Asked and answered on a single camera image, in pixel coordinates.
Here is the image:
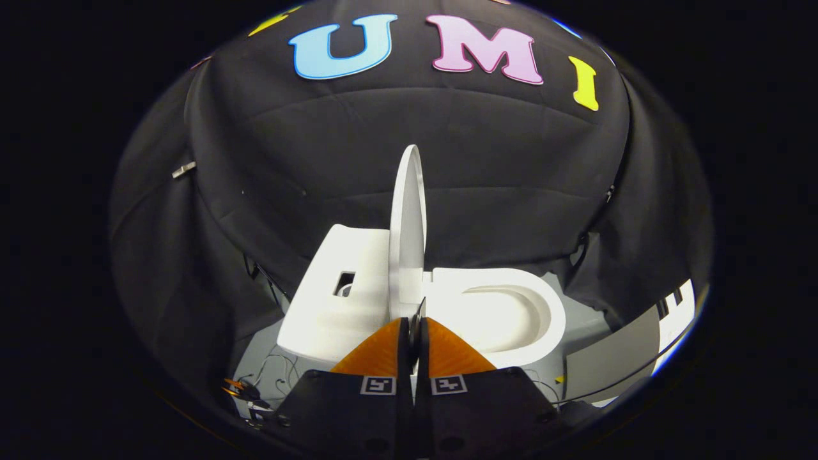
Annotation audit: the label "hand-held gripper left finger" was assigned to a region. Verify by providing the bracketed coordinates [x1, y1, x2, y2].
[274, 318, 413, 460]

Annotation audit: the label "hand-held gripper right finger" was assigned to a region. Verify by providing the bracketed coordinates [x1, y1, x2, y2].
[418, 316, 564, 460]

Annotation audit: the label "white toilet lid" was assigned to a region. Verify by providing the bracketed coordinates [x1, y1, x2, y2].
[388, 144, 428, 333]

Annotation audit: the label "white toilet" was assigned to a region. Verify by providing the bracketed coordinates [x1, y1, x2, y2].
[275, 223, 567, 372]

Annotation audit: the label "grey board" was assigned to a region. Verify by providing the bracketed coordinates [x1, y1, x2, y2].
[565, 303, 663, 404]

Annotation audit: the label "black backdrop cloth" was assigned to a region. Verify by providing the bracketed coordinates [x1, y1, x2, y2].
[109, 0, 714, 410]

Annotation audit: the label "thin grey wires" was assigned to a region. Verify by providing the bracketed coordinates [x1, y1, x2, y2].
[238, 353, 302, 411]

